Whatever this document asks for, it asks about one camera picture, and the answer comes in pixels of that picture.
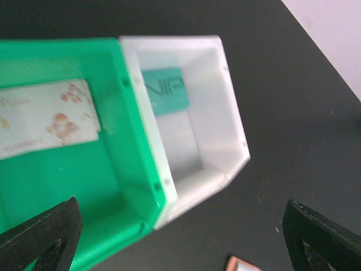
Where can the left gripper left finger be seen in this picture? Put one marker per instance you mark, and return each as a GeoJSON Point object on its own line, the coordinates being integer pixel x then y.
{"type": "Point", "coordinates": [48, 240]}

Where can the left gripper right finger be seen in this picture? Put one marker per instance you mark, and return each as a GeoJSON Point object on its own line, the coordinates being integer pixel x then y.
{"type": "Point", "coordinates": [315, 242]}

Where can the pink leather card holder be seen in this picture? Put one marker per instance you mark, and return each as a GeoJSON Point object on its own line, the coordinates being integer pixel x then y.
{"type": "Point", "coordinates": [236, 264]}

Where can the white flower pattern card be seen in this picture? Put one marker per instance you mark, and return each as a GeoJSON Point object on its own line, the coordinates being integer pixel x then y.
{"type": "Point", "coordinates": [43, 116]}

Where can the teal card in bin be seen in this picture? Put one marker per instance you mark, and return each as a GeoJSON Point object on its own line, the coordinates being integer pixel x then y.
{"type": "Point", "coordinates": [166, 90]}

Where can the green plastic bin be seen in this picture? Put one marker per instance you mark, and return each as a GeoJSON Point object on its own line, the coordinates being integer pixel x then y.
{"type": "Point", "coordinates": [114, 179]}

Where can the white plastic bin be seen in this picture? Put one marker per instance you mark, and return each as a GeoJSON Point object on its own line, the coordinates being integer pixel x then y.
{"type": "Point", "coordinates": [199, 151]}

